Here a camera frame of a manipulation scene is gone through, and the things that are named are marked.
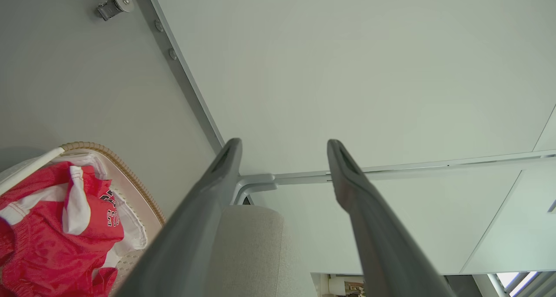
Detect window with grey frame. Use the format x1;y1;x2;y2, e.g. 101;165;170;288
471;271;556;297

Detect grey partition base rail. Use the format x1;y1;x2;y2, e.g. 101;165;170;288
130;0;226;154

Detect grey fabric sofa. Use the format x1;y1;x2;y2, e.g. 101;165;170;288
204;205;318;297

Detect red basketball jersey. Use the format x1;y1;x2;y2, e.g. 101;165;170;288
0;162;126;245

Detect grey caster wheel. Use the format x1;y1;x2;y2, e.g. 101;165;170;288
95;0;134;22

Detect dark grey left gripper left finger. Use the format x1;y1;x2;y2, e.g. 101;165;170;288
115;138;242;297

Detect white woven laundry basket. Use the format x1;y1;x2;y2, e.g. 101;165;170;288
0;142;166;297

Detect grey partition frame post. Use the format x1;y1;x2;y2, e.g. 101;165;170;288
232;149;556;205

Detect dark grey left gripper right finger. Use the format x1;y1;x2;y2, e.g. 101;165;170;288
327;139;457;297

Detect white cloth basket liner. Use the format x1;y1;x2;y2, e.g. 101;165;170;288
65;152;148;289

